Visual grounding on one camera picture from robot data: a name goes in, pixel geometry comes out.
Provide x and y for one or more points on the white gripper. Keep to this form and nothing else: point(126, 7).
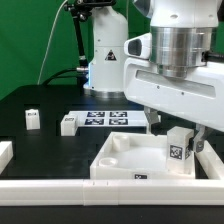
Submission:
point(198, 98)

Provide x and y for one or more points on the white square table top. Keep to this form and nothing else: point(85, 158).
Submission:
point(134, 156)

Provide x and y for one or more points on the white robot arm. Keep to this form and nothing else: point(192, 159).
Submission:
point(170, 69)

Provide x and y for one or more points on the white marker plate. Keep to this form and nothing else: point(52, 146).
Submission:
point(114, 118)

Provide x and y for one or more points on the white U-shaped fence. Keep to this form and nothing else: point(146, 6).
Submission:
point(111, 192)

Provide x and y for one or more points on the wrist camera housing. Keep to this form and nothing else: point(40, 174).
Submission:
point(139, 47)

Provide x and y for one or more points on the black camera stand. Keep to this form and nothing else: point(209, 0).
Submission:
point(80, 11)

